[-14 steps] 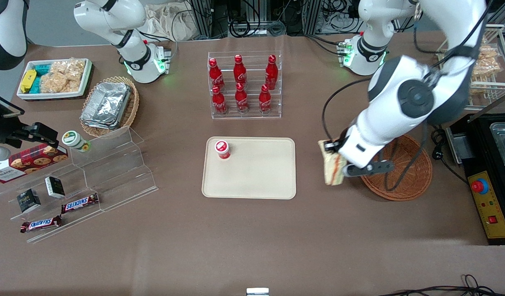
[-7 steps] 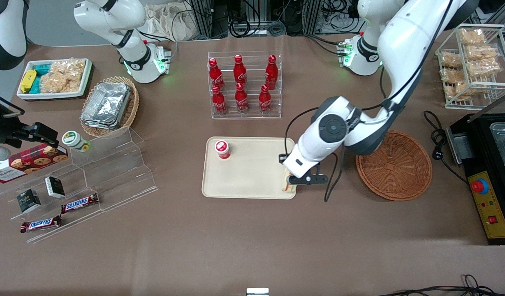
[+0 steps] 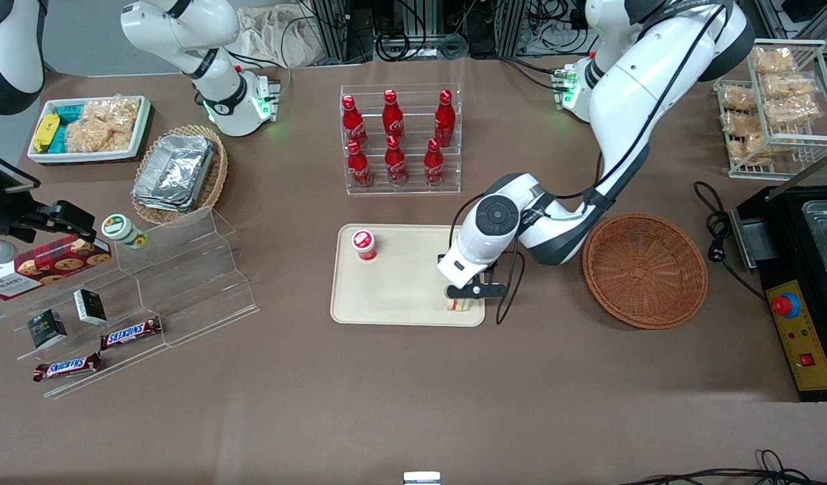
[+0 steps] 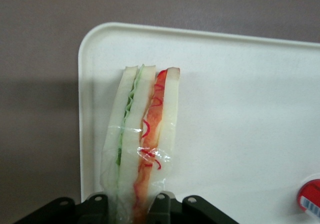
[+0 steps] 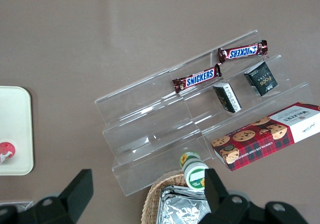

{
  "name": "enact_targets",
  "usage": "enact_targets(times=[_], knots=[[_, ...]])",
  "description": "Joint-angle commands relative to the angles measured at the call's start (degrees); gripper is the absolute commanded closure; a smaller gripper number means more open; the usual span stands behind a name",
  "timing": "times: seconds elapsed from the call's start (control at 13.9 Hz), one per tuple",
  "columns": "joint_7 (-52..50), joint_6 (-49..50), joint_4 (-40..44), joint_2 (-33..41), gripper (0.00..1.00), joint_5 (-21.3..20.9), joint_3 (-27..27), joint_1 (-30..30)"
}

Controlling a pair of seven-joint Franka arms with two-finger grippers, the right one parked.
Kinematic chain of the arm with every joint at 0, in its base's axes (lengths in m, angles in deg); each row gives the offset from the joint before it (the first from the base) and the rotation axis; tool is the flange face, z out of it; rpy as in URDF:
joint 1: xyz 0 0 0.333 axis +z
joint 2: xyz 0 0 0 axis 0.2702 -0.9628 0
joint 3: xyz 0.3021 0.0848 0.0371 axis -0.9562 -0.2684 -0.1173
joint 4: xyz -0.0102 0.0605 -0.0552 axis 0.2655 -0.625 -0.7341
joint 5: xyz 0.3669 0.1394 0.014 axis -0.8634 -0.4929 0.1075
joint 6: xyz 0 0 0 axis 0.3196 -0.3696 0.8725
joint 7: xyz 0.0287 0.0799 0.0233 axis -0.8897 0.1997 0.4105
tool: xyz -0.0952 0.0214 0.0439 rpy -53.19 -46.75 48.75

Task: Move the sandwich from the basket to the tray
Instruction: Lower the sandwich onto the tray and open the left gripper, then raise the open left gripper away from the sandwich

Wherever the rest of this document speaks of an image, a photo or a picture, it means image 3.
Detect cream plastic tray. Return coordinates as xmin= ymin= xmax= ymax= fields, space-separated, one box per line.
xmin=330 ymin=224 xmax=487 ymax=327

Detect stack of foil trays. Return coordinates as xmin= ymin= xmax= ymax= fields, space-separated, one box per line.
xmin=132 ymin=133 xmax=216 ymax=213

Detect red cola bottle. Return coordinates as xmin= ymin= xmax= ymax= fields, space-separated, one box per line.
xmin=434 ymin=90 xmax=456 ymax=148
xmin=385 ymin=135 xmax=408 ymax=187
xmin=347 ymin=140 xmax=373 ymax=188
xmin=382 ymin=90 xmax=405 ymax=143
xmin=341 ymin=95 xmax=368 ymax=149
xmin=423 ymin=138 xmax=446 ymax=187

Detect black box white side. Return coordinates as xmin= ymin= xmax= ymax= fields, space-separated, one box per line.
xmin=73 ymin=289 xmax=108 ymax=325

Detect red tartan Walkers cookie box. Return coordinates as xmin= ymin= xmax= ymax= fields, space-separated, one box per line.
xmin=0 ymin=236 xmax=112 ymax=300

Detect white green yogurt bottle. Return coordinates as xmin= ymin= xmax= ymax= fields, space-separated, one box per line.
xmin=102 ymin=214 xmax=150 ymax=250

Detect black appliance yellow control panel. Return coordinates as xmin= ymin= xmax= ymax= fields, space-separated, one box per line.
xmin=730 ymin=145 xmax=827 ymax=403

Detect steel pan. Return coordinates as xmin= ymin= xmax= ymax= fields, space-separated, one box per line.
xmin=801 ymin=200 xmax=827 ymax=279

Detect beige cloth bag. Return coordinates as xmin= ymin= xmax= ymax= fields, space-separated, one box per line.
xmin=235 ymin=4 xmax=334 ymax=68

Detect yellow snack packet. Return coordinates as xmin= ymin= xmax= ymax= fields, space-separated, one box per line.
xmin=34 ymin=113 xmax=61 ymax=153

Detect clear acrylic bottle rack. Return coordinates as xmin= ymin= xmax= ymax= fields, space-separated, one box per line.
xmin=339 ymin=84 xmax=463 ymax=197

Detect black floor cables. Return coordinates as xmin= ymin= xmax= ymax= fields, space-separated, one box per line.
xmin=619 ymin=449 xmax=827 ymax=485

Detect black power cable with plug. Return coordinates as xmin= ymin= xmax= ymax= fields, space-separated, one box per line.
xmin=694 ymin=181 xmax=768 ymax=302

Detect red lidded cup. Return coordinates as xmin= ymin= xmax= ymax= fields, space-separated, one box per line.
xmin=351 ymin=230 xmax=379 ymax=263

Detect Snickers chocolate bar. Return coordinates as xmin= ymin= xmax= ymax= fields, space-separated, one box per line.
xmin=100 ymin=317 xmax=163 ymax=351
xmin=33 ymin=352 xmax=102 ymax=383

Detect bagged fried snack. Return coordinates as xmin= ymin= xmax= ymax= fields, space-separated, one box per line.
xmin=721 ymin=84 xmax=758 ymax=112
xmin=721 ymin=112 xmax=758 ymax=138
xmin=752 ymin=47 xmax=797 ymax=74
xmin=727 ymin=135 xmax=774 ymax=166
xmin=762 ymin=73 xmax=819 ymax=100
xmin=764 ymin=98 xmax=825 ymax=128

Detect white rectangular snack bin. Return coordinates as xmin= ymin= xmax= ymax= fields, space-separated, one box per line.
xmin=27 ymin=95 xmax=154 ymax=166

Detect white wire rack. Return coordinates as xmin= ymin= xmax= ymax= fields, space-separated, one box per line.
xmin=713 ymin=39 xmax=827 ymax=180

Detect clear bag of crackers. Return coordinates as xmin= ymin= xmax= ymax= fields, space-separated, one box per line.
xmin=65 ymin=98 xmax=142 ymax=154

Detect clear acrylic stepped stand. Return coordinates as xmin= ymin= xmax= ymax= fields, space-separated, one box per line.
xmin=0 ymin=205 xmax=260 ymax=399

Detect wicker basket holding foil trays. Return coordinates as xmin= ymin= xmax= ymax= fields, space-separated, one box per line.
xmin=131 ymin=125 xmax=229 ymax=226

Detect empty brown wicker basket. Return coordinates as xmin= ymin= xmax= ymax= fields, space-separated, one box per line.
xmin=582 ymin=213 xmax=708 ymax=330

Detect black box gold print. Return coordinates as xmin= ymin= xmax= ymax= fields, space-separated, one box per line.
xmin=28 ymin=309 xmax=68 ymax=350

